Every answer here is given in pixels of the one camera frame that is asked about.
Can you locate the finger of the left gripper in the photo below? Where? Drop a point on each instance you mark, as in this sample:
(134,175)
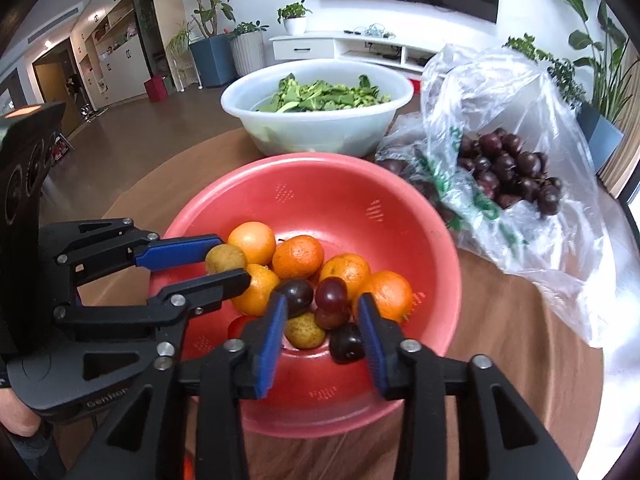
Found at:
(170,304)
(93,249)

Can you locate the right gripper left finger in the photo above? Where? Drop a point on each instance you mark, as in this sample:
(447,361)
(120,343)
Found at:
(143,436)

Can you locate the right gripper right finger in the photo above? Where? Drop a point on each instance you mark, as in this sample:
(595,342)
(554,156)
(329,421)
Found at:
(499,435)

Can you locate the dark plum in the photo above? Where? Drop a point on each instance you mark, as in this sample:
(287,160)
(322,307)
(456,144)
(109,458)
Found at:
(299,295)
(345,344)

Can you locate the yellow-brown fruit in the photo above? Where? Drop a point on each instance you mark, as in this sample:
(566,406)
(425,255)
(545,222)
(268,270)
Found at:
(304,333)

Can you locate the dark plum front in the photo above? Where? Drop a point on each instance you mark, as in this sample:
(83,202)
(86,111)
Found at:
(345,344)

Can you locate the large central orange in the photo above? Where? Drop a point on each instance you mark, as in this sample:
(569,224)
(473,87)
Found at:
(391,292)

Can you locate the yellow-brown kiwi back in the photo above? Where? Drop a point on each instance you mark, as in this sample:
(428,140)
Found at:
(223,258)

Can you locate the red tomato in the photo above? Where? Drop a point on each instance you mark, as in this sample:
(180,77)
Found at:
(235,328)

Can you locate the orange tangerine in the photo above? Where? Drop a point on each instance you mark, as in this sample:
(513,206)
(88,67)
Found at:
(299,257)

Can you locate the person left hand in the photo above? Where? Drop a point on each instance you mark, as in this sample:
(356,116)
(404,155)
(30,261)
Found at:
(18,418)

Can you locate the red bin on floor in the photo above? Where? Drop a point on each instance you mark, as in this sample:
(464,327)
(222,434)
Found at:
(155,89)

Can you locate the red plastic colander bowl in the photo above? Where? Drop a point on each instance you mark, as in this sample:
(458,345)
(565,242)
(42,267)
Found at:
(326,229)

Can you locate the white bowl with greens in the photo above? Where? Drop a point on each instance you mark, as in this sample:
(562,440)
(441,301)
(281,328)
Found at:
(327,106)

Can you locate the tall plant blue pot left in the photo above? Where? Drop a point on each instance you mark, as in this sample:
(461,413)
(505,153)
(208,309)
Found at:
(212,53)

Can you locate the plant white ribbed pot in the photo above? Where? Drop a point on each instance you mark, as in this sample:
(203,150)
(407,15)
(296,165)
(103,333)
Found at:
(247,47)

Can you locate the pile of dark plums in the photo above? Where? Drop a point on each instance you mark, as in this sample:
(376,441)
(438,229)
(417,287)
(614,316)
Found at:
(497,162)

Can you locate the clear plastic bag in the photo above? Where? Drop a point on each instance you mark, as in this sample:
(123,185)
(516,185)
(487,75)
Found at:
(569,256)

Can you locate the small plant on cabinet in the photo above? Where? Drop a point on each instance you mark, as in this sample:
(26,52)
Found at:
(293,17)

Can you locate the white tv cabinet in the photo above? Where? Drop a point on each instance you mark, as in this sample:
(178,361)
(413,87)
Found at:
(380,51)

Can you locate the bushy plant white pot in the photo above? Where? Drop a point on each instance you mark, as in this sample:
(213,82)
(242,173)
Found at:
(560,70)

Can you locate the large plant blue pot right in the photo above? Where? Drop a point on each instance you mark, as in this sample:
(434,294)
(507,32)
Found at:
(610,80)

